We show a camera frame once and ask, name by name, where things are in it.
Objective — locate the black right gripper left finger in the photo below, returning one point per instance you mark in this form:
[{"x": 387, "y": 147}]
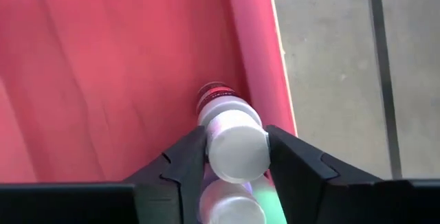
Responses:
[{"x": 103, "y": 203}]

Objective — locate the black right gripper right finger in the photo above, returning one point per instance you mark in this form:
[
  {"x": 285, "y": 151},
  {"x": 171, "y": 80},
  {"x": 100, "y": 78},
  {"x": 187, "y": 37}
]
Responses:
[{"x": 343, "y": 203}]

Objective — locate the green paint bottle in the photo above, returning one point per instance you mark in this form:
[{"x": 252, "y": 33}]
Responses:
[{"x": 271, "y": 203}]

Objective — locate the blue paint bottle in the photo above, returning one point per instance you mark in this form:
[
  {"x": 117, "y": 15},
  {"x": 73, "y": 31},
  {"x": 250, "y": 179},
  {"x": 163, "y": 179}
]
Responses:
[{"x": 230, "y": 207}]

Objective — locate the purple paint bottle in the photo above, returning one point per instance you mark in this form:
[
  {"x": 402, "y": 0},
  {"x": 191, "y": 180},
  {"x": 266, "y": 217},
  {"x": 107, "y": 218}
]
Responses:
[{"x": 237, "y": 148}]

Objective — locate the pink plastic bin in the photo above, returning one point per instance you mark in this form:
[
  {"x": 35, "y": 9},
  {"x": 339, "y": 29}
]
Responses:
[{"x": 103, "y": 79}]

